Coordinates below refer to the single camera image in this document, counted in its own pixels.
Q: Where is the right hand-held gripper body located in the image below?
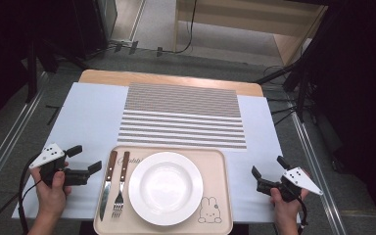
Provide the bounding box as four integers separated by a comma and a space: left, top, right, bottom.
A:
256, 166, 324, 203

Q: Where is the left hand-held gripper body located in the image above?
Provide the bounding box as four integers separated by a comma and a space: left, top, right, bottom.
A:
28, 142, 92, 189

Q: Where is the knife with wooden handle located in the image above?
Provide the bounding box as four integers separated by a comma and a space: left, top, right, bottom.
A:
99, 150, 118, 222

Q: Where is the fork with wooden handle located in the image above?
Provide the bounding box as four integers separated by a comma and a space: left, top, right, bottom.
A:
111, 151, 131, 219

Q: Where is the beige tray with rabbit print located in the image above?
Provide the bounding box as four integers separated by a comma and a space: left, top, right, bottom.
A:
93, 145, 234, 235

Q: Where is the white plate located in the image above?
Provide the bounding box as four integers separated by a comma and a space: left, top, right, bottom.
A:
127, 151, 205, 227

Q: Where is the person's right hand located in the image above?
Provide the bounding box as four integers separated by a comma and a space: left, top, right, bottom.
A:
269, 187, 309, 223

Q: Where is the person's left hand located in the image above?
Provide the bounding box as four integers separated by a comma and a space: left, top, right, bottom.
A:
28, 165, 73, 218

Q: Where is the white foam board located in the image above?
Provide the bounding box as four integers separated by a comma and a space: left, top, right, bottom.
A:
12, 81, 130, 220
223, 95, 302, 224

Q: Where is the black tripod stand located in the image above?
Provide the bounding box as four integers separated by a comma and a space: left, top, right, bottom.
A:
254, 6, 332, 123

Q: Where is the dark metal stand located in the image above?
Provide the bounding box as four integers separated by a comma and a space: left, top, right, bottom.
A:
19, 35, 86, 104

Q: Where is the striped placemat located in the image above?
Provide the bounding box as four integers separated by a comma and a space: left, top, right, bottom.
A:
117, 82, 248, 151

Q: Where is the dark curtain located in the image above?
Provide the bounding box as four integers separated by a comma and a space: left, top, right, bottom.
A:
319, 0, 376, 226

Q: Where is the light wooden desk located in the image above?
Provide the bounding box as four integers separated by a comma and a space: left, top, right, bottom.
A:
174, 0, 328, 67

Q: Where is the metal floor rail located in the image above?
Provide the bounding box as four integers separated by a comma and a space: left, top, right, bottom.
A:
288, 111, 349, 235
0, 71, 52, 205

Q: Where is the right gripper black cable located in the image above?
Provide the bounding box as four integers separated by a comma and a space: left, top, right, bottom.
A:
296, 198, 309, 235

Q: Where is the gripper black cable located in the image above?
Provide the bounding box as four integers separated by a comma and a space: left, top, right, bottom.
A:
296, 198, 309, 235
17, 152, 44, 235

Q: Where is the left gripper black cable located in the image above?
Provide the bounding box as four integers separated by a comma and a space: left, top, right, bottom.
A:
17, 152, 44, 235

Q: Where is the black hanging cable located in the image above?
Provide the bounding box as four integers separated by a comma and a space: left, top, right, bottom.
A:
163, 0, 198, 55

